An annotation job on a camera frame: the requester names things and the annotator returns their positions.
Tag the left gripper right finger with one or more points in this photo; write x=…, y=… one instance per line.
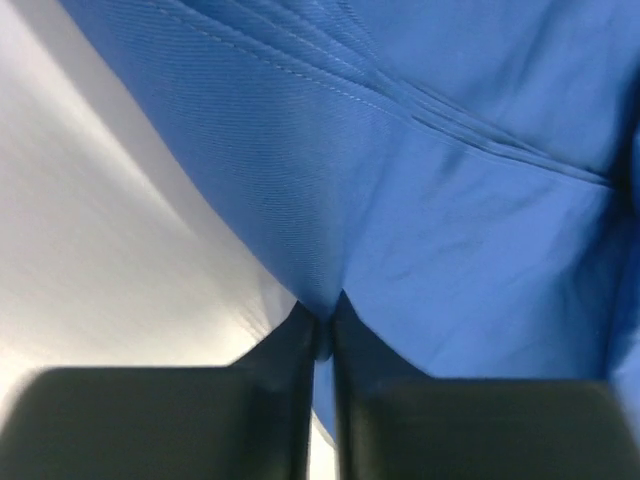
x=395, y=422

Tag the blue surgical drape cloth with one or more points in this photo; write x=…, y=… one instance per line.
x=466, y=172

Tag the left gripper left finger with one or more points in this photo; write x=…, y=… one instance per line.
x=247, y=420

